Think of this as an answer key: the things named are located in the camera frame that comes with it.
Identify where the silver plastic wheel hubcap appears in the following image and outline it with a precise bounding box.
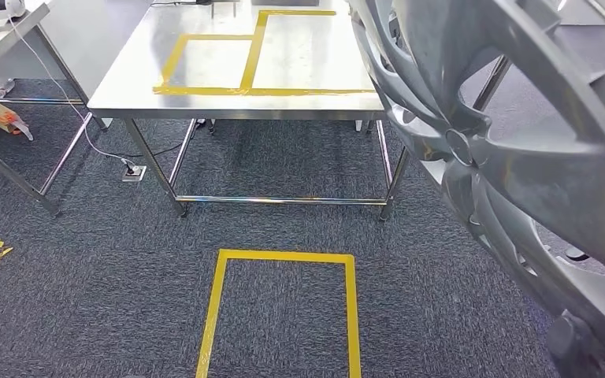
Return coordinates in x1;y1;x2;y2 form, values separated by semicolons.
348;0;605;378

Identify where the stainless steel workbench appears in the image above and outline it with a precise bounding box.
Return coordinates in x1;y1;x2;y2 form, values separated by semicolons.
87;0;514;223

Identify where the floor socket with plug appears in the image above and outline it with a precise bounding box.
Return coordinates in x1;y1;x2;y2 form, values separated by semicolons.
121;164;148;183

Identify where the pale grey cabinet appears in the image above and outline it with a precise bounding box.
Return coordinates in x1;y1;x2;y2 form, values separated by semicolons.
20;0;153;102

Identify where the orange and white packet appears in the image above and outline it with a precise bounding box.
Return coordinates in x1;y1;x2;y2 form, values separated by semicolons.
0;102;35;142

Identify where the black floor cable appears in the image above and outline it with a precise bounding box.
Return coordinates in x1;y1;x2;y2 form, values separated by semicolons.
109;118;207;171

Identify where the thin white cable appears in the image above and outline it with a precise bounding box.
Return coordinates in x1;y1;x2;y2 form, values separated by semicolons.
7;18;136;171

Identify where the steel frame side table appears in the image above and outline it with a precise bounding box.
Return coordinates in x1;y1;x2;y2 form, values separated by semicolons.
0;2;111;217

